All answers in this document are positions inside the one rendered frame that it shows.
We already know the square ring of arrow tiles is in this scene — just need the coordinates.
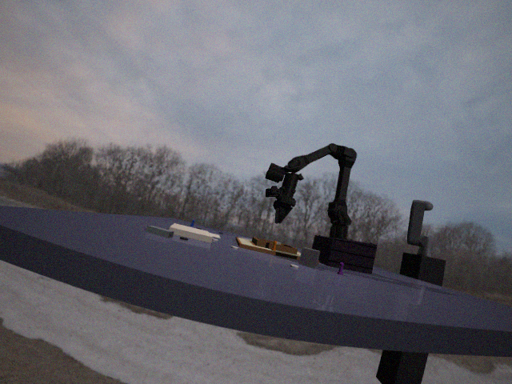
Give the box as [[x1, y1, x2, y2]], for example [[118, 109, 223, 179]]
[[236, 237, 300, 261]]

